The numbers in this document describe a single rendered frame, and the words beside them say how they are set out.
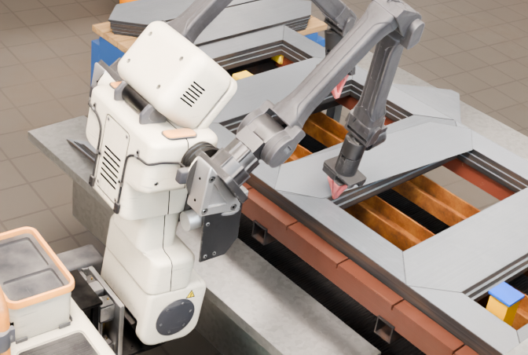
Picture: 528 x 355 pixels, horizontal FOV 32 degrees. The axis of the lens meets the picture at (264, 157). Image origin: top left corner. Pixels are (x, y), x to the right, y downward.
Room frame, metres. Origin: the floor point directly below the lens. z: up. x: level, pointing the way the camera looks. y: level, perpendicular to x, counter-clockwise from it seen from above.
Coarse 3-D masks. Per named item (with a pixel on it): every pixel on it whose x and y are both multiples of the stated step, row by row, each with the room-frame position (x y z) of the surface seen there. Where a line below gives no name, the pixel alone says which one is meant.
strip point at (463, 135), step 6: (438, 126) 2.47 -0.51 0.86; (444, 126) 2.48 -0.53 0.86; (450, 126) 2.48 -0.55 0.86; (456, 126) 2.49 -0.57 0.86; (450, 132) 2.45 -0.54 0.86; (456, 132) 2.46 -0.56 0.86; (462, 132) 2.46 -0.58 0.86; (468, 132) 2.47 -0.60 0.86; (456, 138) 2.42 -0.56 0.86; (462, 138) 2.42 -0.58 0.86; (468, 138) 2.43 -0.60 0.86; (468, 144) 2.39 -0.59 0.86
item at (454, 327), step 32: (224, 64) 2.76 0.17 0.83; (352, 96) 2.69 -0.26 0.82; (448, 160) 2.36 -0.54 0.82; (480, 160) 2.34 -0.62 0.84; (288, 192) 2.01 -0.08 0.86; (352, 192) 2.07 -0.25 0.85; (320, 224) 1.89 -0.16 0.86; (352, 256) 1.81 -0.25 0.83; (480, 288) 1.74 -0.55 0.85; (448, 320) 1.60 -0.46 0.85; (480, 352) 1.54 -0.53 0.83
